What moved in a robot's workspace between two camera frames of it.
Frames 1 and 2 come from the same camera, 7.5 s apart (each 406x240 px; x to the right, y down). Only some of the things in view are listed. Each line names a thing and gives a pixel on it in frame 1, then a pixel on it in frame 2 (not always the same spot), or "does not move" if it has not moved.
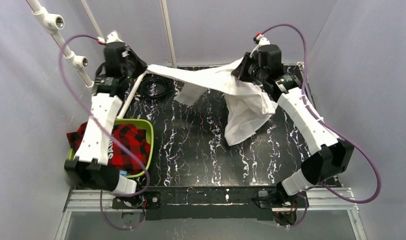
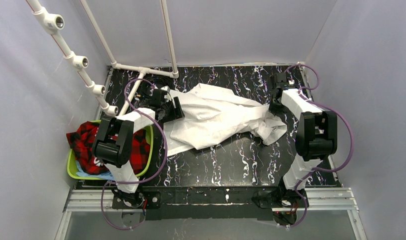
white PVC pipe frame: [50, 21] does not move
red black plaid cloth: [130, 150] does not move
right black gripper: [241, 68] → [275, 105]
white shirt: [249, 105] → [210, 110]
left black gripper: [136, 62] → [173, 109]
